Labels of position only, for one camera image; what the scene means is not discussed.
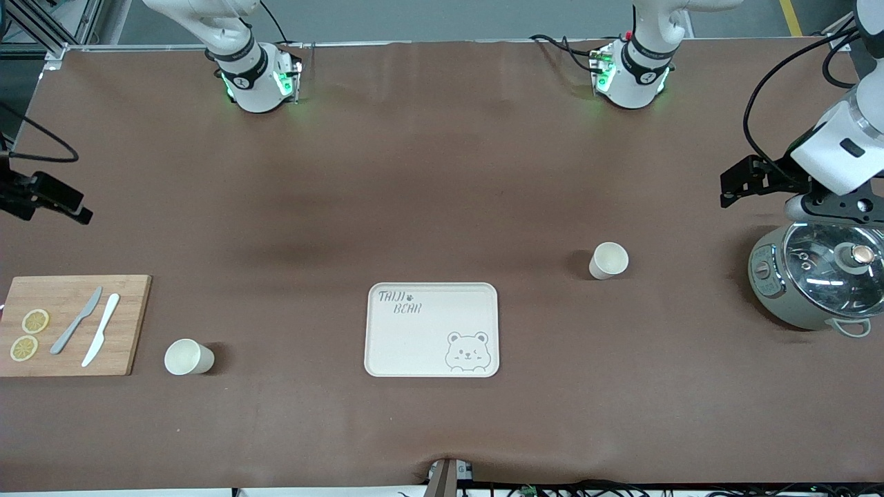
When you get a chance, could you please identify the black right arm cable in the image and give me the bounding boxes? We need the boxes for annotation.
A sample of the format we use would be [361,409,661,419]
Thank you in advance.
[0,104,79,164]

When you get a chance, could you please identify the glass pot lid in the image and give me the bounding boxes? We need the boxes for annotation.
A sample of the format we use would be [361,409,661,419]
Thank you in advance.
[784,221,884,318]

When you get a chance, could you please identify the bamboo cutting board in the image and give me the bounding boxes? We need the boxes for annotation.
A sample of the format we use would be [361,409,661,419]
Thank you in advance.
[0,275,153,378]

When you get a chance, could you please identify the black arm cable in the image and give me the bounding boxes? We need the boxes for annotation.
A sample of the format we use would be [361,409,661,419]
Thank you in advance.
[743,14,864,170]
[0,104,79,164]

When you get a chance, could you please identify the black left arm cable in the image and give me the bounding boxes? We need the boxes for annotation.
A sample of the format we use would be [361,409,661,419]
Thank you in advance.
[743,14,864,170]

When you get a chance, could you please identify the beige bear print tray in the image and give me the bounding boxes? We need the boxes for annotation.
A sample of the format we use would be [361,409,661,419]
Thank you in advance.
[364,282,499,378]

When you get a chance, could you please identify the black base cables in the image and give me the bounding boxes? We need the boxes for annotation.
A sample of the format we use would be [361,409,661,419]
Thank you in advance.
[530,33,622,73]

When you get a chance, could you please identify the grey plastic knife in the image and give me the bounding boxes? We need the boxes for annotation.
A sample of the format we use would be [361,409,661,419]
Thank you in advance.
[50,286,104,355]

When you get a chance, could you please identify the brown table cover mat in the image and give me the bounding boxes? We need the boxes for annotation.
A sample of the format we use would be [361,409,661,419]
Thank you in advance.
[0,38,884,492]

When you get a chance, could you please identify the grey-green electric cooking pot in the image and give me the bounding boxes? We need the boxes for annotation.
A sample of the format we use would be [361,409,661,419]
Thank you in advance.
[748,224,884,339]

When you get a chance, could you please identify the white plastic knife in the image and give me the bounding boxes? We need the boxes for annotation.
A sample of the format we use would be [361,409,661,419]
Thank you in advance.
[81,293,121,368]

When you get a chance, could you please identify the aluminium frame profile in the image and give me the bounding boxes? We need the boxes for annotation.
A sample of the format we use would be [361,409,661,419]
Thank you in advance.
[822,10,861,52]
[0,0,104,61]

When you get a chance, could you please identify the white IKEA cup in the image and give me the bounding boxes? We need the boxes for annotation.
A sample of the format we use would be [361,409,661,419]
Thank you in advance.
[588,242,629,280]
[164,338,215,376]

